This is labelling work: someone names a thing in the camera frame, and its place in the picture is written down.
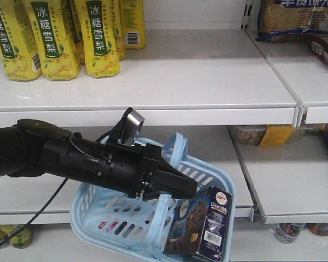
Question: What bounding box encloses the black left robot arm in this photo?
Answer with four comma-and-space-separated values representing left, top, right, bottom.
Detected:
0, 119, 197, 200

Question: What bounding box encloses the blue cracker bag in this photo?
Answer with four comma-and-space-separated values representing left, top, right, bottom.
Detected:
257, 1, 328, 42

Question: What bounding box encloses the red snack pack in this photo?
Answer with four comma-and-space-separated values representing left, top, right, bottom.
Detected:
309, 34, 328, 66

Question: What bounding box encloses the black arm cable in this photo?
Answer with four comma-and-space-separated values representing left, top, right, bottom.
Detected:
0, 178, 69, 253

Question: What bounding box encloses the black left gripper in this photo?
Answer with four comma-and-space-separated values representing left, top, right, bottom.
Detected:
99, 142, 197, 201

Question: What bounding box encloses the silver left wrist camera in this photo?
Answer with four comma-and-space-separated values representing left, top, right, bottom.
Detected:
118, 107, 145, 146

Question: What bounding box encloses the white snack shelf unit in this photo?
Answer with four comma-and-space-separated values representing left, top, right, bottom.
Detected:
0, 1, 328, 261

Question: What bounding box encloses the yellow pear drink bottle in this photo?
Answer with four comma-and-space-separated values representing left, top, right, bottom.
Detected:
23, 1, 80, 81
0, 1, 42, 82
75, 0, 120, 78

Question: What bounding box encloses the light blue plastic basket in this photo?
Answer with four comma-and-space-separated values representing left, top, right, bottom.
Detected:
69, 133, 236, 261

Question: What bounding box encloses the Chocofello cookie box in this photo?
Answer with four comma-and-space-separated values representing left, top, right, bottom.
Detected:
163, 186, 232, 261

